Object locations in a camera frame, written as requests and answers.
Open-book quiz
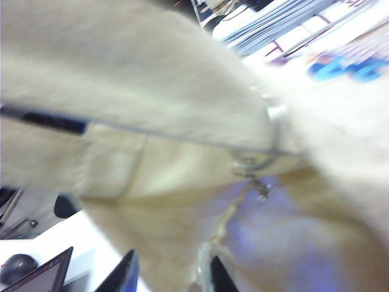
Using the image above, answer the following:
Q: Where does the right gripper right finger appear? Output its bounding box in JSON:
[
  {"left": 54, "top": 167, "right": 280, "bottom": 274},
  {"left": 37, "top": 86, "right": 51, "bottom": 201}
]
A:
[{"left": 209, "top": 254, "right": 241, "bottom": 292}]

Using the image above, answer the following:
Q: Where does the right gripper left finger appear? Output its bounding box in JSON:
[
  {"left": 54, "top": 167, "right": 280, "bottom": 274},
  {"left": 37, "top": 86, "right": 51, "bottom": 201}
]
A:
[{"left": 94, "top": 248, "right": 140, "bottom": 292}]

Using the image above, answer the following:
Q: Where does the beige printed canvas tote bag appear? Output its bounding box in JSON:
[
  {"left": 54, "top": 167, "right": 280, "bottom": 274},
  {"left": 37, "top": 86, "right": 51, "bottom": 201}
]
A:
[{"left": 0, "top": 0, "right": 389, "bottom": 292}]

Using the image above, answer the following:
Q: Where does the dark laptop screen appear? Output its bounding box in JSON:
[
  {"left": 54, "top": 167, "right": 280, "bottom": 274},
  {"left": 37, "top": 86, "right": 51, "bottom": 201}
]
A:
[{"left": 0, "top": 246, "right": 74, "bottom": 292}]

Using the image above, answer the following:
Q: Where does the black round chair caster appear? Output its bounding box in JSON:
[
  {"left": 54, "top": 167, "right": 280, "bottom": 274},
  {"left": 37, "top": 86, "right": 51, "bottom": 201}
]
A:
[{"left": 53, "top": 194, "right": 81, "bottom": 219}]

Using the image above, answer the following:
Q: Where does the black computer mouse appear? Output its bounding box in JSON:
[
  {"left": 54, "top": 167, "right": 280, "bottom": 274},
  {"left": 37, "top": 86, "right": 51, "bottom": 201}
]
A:
[{"left": 0, "top": 254, "right": 38, "bottom": 279}]

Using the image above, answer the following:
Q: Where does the stack of papers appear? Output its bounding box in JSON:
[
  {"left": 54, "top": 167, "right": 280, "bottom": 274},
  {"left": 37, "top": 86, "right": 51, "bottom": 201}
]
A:
[{"left": 212, "top": 0, "right": 389, "bottom": 57}]

